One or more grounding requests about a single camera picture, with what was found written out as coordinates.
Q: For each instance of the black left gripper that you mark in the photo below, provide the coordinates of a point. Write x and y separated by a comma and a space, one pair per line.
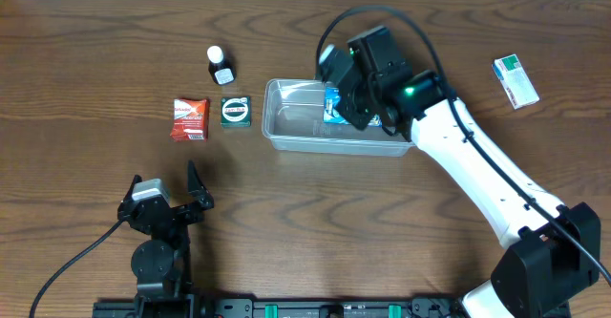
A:
171, 208

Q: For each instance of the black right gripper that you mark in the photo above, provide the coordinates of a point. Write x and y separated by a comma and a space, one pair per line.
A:
356, 106

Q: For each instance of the blue fever patch box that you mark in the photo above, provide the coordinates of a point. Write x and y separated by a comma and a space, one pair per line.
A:
333, 115

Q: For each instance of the clear plastic container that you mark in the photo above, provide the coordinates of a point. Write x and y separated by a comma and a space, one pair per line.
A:
293, 120

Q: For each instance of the white green medicine box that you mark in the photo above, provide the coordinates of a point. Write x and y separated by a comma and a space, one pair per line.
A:
515, 81

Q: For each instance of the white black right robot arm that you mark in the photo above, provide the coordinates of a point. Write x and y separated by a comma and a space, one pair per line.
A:
551, 251

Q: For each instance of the red Panadol box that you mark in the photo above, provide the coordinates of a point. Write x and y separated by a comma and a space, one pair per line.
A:
190, 120

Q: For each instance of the green Zam-Buk box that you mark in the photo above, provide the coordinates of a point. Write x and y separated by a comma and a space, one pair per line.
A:
236, 112

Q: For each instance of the dark syrup bottle white cap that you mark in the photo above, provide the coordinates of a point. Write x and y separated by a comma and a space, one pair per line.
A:
220, 67

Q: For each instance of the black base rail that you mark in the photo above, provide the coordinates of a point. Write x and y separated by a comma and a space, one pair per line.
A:
247, 308

